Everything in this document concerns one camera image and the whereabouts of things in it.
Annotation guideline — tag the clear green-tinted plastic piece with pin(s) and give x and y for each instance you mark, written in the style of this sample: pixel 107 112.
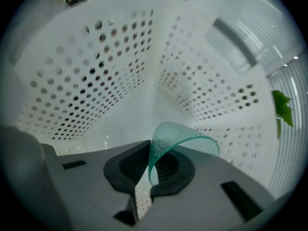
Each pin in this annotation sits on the clear green-tinted plastic piece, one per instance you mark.
pixel 168 133

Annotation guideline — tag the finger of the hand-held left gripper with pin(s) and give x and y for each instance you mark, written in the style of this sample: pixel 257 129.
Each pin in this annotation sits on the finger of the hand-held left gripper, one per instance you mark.
pixel 21 172

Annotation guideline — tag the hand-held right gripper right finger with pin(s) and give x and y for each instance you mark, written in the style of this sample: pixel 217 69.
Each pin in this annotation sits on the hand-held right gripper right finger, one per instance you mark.
pixel 216 189

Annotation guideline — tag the white plastic basket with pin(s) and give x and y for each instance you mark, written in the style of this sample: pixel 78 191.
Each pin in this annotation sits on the white plastic basket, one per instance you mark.
pixel 120 119

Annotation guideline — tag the green potted plant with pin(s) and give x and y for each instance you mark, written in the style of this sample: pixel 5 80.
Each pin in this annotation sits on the green potted plant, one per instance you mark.
pixel 282 105

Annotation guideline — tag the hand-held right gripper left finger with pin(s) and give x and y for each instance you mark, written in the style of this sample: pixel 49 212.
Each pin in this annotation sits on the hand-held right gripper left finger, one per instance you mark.
pixel 84 177

